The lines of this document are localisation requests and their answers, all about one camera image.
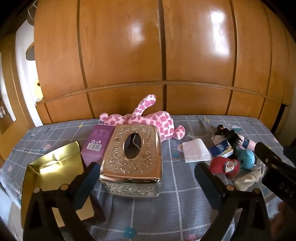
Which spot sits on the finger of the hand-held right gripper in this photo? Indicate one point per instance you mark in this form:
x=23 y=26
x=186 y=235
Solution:
x=266 y=155

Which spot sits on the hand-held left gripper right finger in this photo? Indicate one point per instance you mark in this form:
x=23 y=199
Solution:
x=208 y=183

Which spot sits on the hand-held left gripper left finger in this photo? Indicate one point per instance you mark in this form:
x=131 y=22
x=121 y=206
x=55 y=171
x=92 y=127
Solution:
x=86 y=186

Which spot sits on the blue plush toy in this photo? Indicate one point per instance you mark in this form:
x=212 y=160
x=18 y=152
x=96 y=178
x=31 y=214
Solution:
x=246 y=158

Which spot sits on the beige satin scrunchie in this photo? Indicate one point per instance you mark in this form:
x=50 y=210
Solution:
x=247 y=179

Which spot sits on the gold foil pouch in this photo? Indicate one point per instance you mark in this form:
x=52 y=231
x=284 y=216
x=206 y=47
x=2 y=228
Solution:
x=50 y=166

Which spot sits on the red plush doll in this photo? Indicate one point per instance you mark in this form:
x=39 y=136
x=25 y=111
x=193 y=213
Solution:
x=222 y=165

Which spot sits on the grey plaid bed sheet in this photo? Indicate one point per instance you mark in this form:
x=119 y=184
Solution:
x=185 y=197

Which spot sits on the white folded tissue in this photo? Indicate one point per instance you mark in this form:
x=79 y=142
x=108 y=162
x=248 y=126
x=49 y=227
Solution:
x=196 y=150

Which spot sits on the dark blue small carton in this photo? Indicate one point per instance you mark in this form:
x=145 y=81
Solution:
x=220 y=148

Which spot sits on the purple cardboard box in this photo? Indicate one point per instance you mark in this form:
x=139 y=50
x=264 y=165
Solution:
x=97 y=141

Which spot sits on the gold embossed tissue box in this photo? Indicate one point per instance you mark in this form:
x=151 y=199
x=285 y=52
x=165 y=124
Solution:
x=129 y=169

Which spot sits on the pink spotted plush toy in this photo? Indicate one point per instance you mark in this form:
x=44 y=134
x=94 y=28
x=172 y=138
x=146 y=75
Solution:
x=161 y=120

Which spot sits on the glossy wooden wardrobe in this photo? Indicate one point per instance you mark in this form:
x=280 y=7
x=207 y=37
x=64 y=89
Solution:
x=138 y=58

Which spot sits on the wooden wall shelf niche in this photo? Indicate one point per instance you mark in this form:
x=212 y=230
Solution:
x=5 y=111

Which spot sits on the white cartoon wall hanging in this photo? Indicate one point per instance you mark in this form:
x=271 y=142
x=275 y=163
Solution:
x=25 y=81

